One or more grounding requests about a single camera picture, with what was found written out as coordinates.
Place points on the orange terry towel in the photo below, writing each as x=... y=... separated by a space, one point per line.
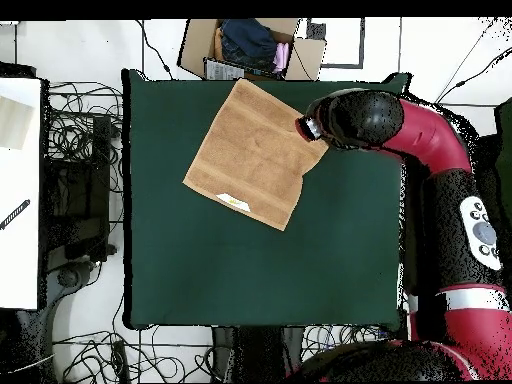
x=256 y=156

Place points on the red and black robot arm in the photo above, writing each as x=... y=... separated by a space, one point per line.
x=440 y=140

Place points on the pink garment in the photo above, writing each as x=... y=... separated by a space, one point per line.
x=281 y=58

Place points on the printed paper label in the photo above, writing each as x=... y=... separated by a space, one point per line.
x=224 y=71

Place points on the blue jeans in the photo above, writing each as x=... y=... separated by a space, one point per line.
x=248 y=44

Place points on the tan cloth in box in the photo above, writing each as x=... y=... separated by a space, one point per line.
x=218 y=46

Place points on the cardboard box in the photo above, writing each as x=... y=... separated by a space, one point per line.
x=196 y=44

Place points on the dark green table cloth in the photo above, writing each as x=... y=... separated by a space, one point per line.
x=240 y=280

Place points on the black equipment stand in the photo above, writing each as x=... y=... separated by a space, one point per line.
x=100 y=160

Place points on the black office chair base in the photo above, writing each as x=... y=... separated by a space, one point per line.
x=68 y=278

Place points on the beige paper sheet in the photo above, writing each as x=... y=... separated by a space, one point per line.
x=14 y=124

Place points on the black power strip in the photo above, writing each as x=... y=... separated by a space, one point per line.
x=119 y=358

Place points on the black striped stick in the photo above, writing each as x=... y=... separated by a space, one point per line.
x=16 y=214

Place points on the white side table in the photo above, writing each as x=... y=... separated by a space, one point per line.
x=20 y=260

